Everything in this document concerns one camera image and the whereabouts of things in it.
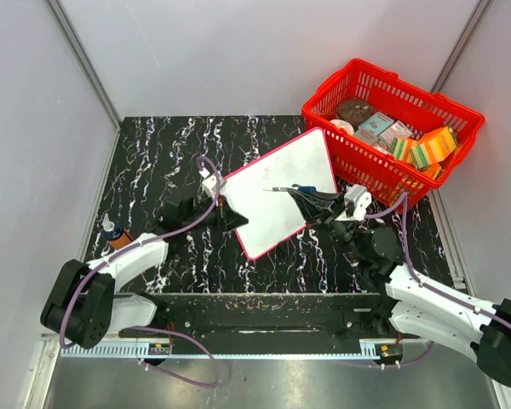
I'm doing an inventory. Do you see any orange spray bottle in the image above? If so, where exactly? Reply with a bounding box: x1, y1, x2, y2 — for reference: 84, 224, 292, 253
100, 213, 134, 251

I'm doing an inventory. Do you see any red plastic shopping basket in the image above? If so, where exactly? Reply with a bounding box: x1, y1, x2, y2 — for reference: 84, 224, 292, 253
301, 59, 485, 206

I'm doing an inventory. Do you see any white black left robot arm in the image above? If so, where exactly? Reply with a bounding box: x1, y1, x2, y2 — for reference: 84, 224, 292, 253
40, 196, 249, 349

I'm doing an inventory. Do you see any yellow green sponge pack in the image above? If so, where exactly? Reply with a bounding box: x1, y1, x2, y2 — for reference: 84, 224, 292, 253
389, 138, 417, 164

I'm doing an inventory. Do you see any brown round item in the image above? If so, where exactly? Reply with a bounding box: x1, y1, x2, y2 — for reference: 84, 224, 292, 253
336, 98, 373, 128

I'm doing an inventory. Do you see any teal small box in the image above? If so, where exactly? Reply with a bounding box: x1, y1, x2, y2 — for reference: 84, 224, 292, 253
358, 112, 394, 136

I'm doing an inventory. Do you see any pink white small box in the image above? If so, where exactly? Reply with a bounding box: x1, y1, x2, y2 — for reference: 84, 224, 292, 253
378, 121, 413, 151

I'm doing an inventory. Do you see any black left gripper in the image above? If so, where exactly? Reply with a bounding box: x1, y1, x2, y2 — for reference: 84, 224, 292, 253
183, 193, 248, 236

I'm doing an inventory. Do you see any pink framed whiteboard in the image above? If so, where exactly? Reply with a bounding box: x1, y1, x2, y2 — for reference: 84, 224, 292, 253
222, 128, 337, 261

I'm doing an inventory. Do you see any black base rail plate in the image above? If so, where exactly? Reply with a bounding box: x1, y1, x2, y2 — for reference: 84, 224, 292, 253
152, 293, 400, 339

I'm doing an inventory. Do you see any white blue whiteboard marker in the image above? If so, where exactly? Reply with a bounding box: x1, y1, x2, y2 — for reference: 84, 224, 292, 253
262, 184, 317, 193

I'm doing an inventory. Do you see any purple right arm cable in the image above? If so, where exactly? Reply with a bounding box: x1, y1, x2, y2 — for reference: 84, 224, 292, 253
364, 192, 511, 346

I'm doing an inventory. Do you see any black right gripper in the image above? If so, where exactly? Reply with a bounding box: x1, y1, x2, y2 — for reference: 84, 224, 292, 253
290, 185, 365, 263

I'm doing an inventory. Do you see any white tape roll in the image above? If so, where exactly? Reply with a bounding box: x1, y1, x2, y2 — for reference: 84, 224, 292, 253
330, 118, 355, 135

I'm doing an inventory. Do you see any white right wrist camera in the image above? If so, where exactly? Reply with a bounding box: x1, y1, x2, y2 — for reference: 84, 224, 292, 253
344, 184, 372, 222

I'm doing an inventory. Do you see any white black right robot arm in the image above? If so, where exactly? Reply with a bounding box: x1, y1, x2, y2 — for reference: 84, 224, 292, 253
286, 185, 511, 388

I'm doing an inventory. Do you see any orange sponge pack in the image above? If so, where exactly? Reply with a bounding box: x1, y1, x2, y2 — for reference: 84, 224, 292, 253
410, 126, 457, 169

